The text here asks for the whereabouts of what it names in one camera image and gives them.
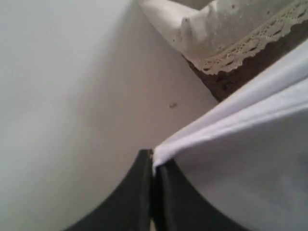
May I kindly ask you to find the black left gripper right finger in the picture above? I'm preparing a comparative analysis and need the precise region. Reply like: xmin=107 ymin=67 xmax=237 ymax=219
xmin=151 ymin=160 xmax=247 ymax=231

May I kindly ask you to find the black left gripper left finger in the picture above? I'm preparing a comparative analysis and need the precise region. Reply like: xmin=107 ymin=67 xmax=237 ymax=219
xmin=66 ymin=150 xmax=153 ymax=231

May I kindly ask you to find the white t-shirt red lettering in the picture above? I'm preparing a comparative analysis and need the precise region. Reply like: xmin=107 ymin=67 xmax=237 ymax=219
xmin=153 ymin=42 xmax=308 ymax=231

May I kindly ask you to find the dark brown wicker basket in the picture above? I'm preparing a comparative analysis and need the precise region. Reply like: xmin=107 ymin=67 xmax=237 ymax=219
xmin=187 ymin=21 xmax=308 ymax=102

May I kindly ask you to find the cream lace-trimmed cloth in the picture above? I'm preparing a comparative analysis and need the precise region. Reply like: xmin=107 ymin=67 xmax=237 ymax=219
xmin=139 ymin=0 xmax=308 ymax=75

